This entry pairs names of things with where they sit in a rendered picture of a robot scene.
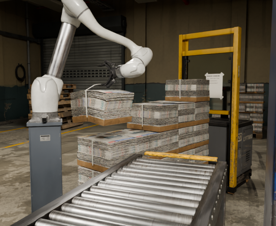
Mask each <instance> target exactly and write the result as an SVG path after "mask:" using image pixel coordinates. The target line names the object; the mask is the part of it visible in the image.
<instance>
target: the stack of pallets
mask: <svg viewBox="0 0 276 226"><path fill-rule="evenodd" d="M31 86H32V84H30V89H28V94H27V99H28V101H29V109H30V114H28V119H29V120H30V119H31V118H32V105H31ZM68 86H71V88H68ZM73 89H76V84H63V88H62V92H61V96H60V100H59V101H65V99H69V100H71V97H70V93H72V92H73ZM65 90H68V91H69V92H68V93H65ZM63 95H67V97H63Z"/></svg>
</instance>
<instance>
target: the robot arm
mask: <svg viewBox="0 0 276 226"><path fill-rule="evenodd" d="M61 1H62V3H63V6H64V7H63V10H62V15H61V22H62V24H61V28H60V32H59V34H58V38H57V41H56V44H55V48H54V51H53V54H52V58H51V61H50V64H49V68H48V70H47V74H46V75H44V76H42V77H37V78H36V79H35V80H34V81H33V84H32V86H31V105H32V118H31V119H30V120H29V123H35V122H60V117H59V116H58V101H59V100H60V96H61V92H62V88H63V81H62V80H61V77H62V74H63V71H64V67H65V64H66V61H67V57H68V54H69V51H70V47H71V44H72V41H73V37H74V34H75V31H76V28H78V27H79V26H80V24H81V23H83V24H84V25H85V26H86V27H88V28H89V29H90V30H91V31H92V32H94V33H95V34H97V35H98V36H100V37H102V38H104V39H108V40H110V41H113V42H116V43H119V44H122V45H124V46H126V47H127V48H128V49H129V50H130V52H131V58H132V59H131V60H130V61H128V62H127V63H126V64H124V65H119V66H117V67H114V65H115V63H111V62H109V61H107V60H104V63H102V64H101V65H98V67H102V66H106V67H107V68H108V69H109V70H110V71H109V73H110V74H109V75H110V76H109V79H108V80H107V82H106V83H103V84H100V85H98V86H103V87H104V86H106V88H109V87H110V86H111V85H112V84H113V83H116V81H115V78H135V77H138V76H140V75H142V74H143V73H144V72H145V67H146V66H147V65H148V64H149V63H150V61H151V60H152V57H153V53H152V51H151V49H150V48H143V47H142V46H138V45H136V44H135V43H134V42H133V41H131V40H130V39H128V38H126V37H124V36H121V35H119V34H116V33H114V32H112V31H109V30H107V29H105V28H103V27H102V26H101V25H100V24H99V23H98V22H97V21H96V19H95V18H94V16H93V14H92V13H91V11H90V9H89V8H88V7H87V5H86V3H85V2H84V1H83V0H61ZM109 64H110V65H111V66H112V67H111V66H110V65H109ZM112 79H113V80H112ZM111 80H112V81H111Z"/></svg>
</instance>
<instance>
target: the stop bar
mask: <svg viewBox="0 0 276 226"><path fill-rule="evenodd" d="M144 155H149V156H162V157H172V158H182V159H192V160H202V161H216V162H218V159H219V158H218V157H210V156H195V155H185V154H174V153H164V152H149V151H145V152H144Z"/></svg>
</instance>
